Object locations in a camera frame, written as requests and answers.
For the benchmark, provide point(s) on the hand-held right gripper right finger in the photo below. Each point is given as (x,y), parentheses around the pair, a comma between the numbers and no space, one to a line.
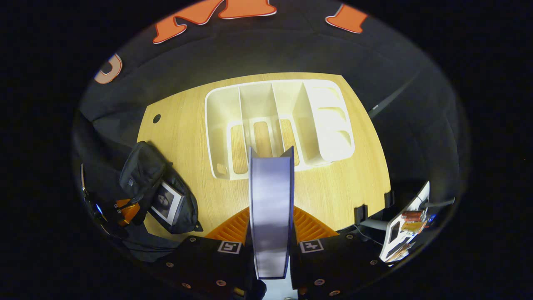
(333,266)

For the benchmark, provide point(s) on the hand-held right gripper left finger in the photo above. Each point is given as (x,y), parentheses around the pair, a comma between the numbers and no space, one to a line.
(208,266)

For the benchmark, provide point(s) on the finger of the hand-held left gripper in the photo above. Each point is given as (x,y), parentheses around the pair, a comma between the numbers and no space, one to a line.
(131,213)
(123,203)

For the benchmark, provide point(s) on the portrait cover book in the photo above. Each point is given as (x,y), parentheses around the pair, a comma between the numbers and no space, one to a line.
(166,202)

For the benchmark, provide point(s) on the black schoolbag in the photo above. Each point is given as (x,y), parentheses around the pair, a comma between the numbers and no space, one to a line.
(141,171)

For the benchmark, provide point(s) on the blue and white book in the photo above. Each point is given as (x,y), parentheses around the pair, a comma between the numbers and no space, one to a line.
(270,208)

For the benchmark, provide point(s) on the white plastic bookshelf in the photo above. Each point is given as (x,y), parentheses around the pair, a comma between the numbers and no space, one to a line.
(320,125)

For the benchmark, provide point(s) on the black table clamp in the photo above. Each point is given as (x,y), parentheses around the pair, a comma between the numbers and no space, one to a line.
(389,198)
(360,213)

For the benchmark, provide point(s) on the white side cart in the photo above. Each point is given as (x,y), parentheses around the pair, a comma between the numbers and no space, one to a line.
(395,241)

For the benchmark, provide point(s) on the orange small box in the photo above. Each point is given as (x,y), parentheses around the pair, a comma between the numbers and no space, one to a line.
(413,227)

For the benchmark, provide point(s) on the red small box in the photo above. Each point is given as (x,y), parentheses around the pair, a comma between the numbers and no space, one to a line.
(412,215)

